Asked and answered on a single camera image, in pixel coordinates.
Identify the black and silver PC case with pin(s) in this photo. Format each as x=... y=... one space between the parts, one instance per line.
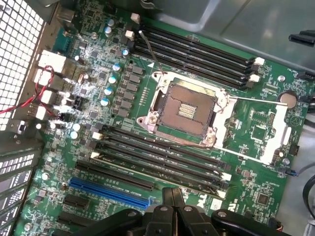
x=221 y=14

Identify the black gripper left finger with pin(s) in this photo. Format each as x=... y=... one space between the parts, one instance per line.
x=157 y=221

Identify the thin locking lever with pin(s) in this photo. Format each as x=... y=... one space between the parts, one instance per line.
x=151 y=52

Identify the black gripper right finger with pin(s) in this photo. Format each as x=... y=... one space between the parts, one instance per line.
x=192 y=221

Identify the round coin battery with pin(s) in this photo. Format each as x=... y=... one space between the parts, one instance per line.
x=288 y=99

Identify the long black expansion slot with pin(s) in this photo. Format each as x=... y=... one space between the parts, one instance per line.
x=113 y=175

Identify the short black expansion slot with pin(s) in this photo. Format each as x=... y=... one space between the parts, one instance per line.
x=76 y=201

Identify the blue expansion slot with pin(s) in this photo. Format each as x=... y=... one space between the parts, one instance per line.
x=108 y=193

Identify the green motherboard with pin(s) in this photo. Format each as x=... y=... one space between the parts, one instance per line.
x=246 y=186

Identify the CPU socket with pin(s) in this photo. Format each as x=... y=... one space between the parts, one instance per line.
x=187 y=110

